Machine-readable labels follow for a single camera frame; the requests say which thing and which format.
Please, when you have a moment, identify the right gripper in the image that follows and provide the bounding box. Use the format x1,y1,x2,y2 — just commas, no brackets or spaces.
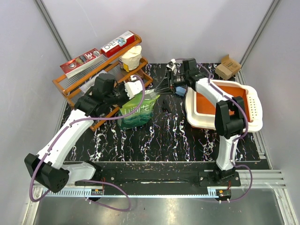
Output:
154,70,188,96

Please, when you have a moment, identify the green litter bag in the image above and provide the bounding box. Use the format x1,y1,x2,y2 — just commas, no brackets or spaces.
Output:
117,91,158,130

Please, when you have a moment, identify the clear plastic scoop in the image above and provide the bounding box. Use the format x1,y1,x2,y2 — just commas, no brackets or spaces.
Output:
144,89,161,100

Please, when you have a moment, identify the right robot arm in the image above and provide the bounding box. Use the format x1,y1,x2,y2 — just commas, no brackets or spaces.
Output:
154,58,248,186

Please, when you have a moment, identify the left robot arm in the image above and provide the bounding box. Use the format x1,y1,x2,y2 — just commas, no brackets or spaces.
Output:
24,73,131,193

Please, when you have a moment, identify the blue carton box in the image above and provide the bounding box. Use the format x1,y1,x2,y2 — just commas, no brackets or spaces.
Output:
175,87,187,97

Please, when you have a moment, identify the clear plastic box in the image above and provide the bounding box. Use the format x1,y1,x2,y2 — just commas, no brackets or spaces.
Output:
79,70,107,93

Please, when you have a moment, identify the white orange litter box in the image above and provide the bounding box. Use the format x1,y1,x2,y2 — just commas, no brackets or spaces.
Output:
185,78,263,135

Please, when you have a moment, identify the red silver toothpaste box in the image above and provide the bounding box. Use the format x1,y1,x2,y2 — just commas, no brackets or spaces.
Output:
60,48,103,78

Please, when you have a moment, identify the red white toothpaste box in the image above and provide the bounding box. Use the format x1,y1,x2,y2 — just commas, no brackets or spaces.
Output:
100,31,135,58

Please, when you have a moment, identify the brown cardboard box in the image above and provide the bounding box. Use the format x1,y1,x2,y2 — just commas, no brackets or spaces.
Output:
215,54,241,80

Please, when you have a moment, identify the orange wooden shelf rack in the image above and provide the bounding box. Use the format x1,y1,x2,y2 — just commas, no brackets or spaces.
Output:
52,30,154,132

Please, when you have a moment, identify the brown scouring pad pack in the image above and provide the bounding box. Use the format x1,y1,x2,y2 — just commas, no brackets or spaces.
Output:
130,69,144,82

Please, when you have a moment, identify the white paper bag upper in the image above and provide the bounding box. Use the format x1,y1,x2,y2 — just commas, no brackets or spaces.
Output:
118,45,142,72

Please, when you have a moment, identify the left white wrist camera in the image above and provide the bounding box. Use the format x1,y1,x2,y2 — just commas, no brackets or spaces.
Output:
125,77,144,99

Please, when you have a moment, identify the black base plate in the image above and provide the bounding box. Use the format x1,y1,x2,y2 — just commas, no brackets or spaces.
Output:
67,161,241,188

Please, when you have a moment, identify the aluminium rail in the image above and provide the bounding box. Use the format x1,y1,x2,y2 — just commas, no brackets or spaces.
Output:
34,170,286,201

